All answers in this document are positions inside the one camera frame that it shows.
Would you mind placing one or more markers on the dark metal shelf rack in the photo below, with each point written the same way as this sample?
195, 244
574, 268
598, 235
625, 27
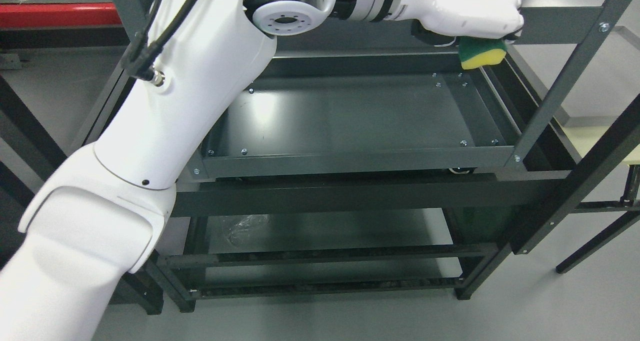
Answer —
491, 211

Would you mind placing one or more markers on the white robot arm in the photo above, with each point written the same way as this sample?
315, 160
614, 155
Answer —
102, 212

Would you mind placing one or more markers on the green yellow sponge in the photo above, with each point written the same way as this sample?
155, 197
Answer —
475, 52

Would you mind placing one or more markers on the crumpled clear plastic bag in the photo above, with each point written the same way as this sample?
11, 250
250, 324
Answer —
239, 230

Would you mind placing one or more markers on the dark grey metal cart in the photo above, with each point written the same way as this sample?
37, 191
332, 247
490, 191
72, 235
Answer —
369, 113

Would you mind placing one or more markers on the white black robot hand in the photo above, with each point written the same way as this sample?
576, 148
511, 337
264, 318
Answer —
486, 19

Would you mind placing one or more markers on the red metal beam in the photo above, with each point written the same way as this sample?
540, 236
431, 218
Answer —
57, 15

